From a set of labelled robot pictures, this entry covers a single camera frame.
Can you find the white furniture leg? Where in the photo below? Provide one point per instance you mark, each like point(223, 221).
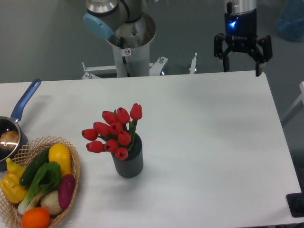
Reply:
point(295, 107)

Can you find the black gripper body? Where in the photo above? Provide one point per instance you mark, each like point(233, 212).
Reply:
point(241, 31)

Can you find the woven wicker basket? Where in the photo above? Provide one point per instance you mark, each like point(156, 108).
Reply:
point(9, 215)

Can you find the blue handled saucepan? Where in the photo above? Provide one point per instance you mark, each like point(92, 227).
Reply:
point(12, 123)

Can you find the dark grey ribbed vase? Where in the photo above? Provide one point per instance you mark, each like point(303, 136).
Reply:
point(133, 164)

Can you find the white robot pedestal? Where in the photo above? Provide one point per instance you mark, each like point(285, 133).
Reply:
point(131, 47)

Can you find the green bok choy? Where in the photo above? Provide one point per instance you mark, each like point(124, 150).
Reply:
point(46, 180)

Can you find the yellow squash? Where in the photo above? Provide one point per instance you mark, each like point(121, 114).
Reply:
point(61, 154)

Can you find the blue translucent bag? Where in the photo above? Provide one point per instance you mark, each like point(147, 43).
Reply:
point(290, 22)

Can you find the beige garlic bulb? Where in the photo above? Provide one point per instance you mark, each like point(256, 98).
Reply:
point(51, 203)

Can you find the orange fruit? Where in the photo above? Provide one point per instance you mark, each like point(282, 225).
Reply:
point(36, 218)

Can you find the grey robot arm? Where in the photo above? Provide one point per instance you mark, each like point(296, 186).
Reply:
point(104, 17)

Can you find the black device at table edge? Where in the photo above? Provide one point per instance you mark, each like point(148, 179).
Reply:
point(296, 204)

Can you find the red tulip bouquet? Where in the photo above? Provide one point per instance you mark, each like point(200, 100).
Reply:
point(116, 134)

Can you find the purple eggplant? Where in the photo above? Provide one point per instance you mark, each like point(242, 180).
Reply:
point(65, 190)

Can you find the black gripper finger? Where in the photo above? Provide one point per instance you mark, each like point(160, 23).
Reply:
point(261, 51)
point(219, 39)

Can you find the dark green cucumber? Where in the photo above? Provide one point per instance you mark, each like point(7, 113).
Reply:
point(30, 172)

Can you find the bread roll in saucepan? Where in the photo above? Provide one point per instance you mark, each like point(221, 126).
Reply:
point(9, 140)

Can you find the yellow bell pepper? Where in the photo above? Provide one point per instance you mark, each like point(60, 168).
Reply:
point(9, 184)

